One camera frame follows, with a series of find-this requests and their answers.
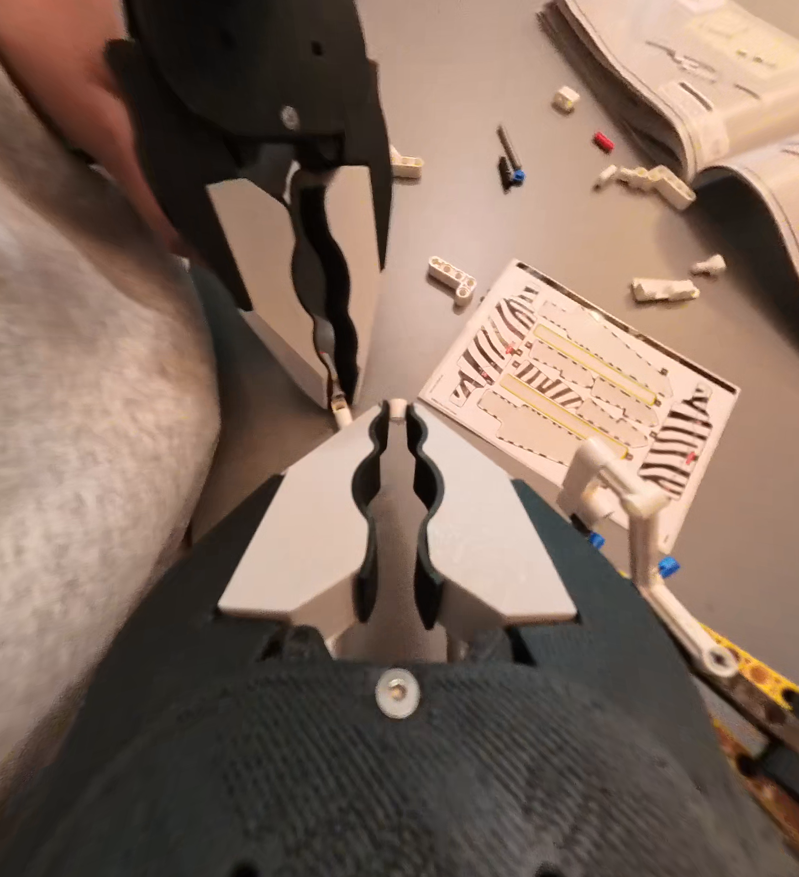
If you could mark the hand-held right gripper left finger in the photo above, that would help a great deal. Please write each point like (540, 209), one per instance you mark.
(303, 548)

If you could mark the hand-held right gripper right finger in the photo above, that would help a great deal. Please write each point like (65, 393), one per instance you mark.
(495, 548)

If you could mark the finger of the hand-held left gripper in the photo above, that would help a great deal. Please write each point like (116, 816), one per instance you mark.
(262, 253)
(358, 240)

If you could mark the white round lego connector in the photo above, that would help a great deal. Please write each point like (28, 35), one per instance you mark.
(341, 411)

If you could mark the white straight lego beam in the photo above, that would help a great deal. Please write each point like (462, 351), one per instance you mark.
(408, 164)

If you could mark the white lego L-beam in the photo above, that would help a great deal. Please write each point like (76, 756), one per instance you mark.
(451, 274)

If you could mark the yellow black lego model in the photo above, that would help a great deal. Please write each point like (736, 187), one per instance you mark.
(642, 503)

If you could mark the black lego axle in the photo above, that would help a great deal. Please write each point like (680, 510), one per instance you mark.
(507, 147)

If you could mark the small white lego piece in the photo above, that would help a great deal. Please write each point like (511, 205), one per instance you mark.
(566, 98)

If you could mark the small white lego connector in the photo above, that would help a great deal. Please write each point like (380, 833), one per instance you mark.
(605, 177)

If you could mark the red lego pin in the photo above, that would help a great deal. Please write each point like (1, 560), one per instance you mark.
(603, 141)

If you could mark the white angled lego beam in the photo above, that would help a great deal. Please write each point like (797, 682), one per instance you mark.
(660, 183)

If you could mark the white lego pin connector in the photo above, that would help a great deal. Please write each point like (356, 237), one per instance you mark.
(665, 290)
(708, 265)

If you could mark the lego instruction booklet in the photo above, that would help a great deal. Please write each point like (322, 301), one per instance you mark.
(749, 68)

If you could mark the person's left hand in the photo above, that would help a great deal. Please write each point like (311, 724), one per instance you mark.
(64, 68)

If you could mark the zebra sticker sheet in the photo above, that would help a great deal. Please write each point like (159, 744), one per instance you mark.
(577, 384)

